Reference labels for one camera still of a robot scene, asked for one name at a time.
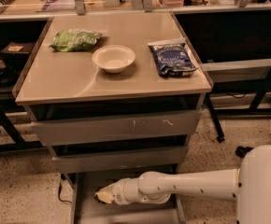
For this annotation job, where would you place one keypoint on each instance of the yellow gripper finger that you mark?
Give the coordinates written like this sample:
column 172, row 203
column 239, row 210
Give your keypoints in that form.
column 108, row 193

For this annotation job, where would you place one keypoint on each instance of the grey drawer cabinet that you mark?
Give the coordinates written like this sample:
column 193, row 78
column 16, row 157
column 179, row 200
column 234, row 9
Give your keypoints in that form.
column 68, row 85

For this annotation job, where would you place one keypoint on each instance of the blue chip bag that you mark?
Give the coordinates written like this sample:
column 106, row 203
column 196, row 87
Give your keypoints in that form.
column 171, row 58

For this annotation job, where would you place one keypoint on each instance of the green chip bag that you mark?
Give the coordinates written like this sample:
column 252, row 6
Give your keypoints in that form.
column 69, row 40

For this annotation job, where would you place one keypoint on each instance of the black box under desk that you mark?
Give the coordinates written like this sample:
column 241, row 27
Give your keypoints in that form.
column 14, row 52

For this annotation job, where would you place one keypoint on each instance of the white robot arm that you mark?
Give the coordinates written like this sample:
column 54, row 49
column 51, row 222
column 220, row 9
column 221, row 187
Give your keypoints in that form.
column 249, row 185

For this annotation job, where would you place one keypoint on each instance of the open bottom grey drawer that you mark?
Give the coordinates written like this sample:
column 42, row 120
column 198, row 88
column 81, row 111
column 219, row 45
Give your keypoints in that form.
column 87, row 210

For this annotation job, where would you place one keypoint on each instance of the white bowl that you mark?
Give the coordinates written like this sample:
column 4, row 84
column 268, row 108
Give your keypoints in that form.
column 114, row 58

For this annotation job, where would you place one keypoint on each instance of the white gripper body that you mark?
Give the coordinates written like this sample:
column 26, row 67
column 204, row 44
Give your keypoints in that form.
column 119, row 192

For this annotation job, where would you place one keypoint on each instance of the top grey drawer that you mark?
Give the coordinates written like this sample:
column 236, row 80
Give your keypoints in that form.
column 116, row 128

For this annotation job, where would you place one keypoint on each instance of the black rxbar chocolate bar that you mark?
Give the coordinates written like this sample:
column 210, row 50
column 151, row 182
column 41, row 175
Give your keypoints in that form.
column 98, row 200

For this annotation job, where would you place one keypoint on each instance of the middle grey drawer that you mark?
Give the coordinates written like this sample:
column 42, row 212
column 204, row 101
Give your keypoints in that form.
column 120, row 159

